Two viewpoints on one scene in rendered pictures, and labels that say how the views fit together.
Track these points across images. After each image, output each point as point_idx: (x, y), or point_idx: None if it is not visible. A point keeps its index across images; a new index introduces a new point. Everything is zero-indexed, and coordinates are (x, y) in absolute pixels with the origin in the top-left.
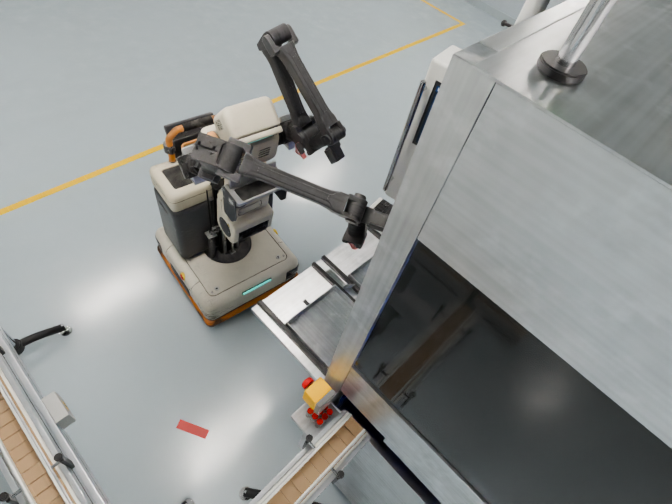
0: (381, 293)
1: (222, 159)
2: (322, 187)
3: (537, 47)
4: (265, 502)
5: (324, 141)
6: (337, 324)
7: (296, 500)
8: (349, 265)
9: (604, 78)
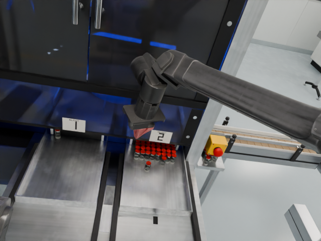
0: None
1: None
2: (214, 69)
3: None
4: (268, 139)
5: (4, 233)
6: (147, 184)
7: (248, 136)
8: (77, 218)
9: None
